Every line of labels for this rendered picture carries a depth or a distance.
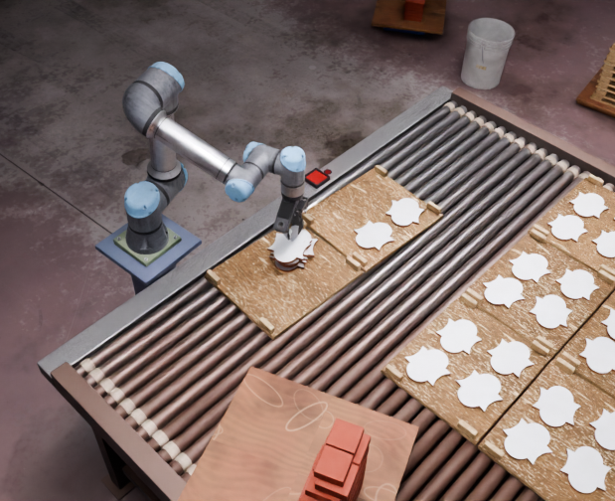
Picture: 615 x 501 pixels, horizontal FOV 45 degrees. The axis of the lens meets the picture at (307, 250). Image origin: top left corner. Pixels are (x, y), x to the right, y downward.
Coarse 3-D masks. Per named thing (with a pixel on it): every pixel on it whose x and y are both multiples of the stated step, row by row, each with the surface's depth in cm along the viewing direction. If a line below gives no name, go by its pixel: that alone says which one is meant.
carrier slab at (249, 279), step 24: (264, 240) 258; (240, 264) 250; (264, 264) 250; (312, 264) 251; (336, 264) 251; (240, 288) 243; (264, 288) 243; (288, 288) 244; (312, 288) 244; (336, 288) 244; (264, 312) 237; (288, 312) 237
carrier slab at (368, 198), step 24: (336, 192) 276; (360, 192) 276; (384, 192) 277; (408, 192) 277; (312, 216) 267; (336, 216) 267; (360, 216) 268; (384, 216) 268; (432, 216) 269; (336, 240) 259; (408, 240) 261
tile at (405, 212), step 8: (400, 200) 272; (408, 200) 273; (392, 208) 269; (400, 208) 270; (408, 208) 270; (416, 208) 270; (392, 216) 267; (400, 216) 267; (408, 216) 267; (416, 216) 267; (400, 224) 264; (408, 224) 264; (416, 224) 265
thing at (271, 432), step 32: (256, 384) 206; (288, 384) 207; (224, 416) 199; (256, 416) 199; (288, 416) 200; (320, 416) 200; (352, 416) 200; (384, 416) 201; (224, 448) 193; (256, 448) 193; (288, 448) 193; (384, 448) 194; (192, 480) 186; (224, 480) 187; (256, 480) 187; (288, 480) 187; (384, 480) 188
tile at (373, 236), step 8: (368, 224) 263; (376, 224) 264; (384, 224) 264; (360, 232) 261; (368, 232) 261; (376, 232) 261; (384, 232) 261; (360, 240) 258; (368, 240) 258; (376, 240) 258; (384, 240) 258; (392, 240) 258; (368, 248) 256; (376, 248) 256
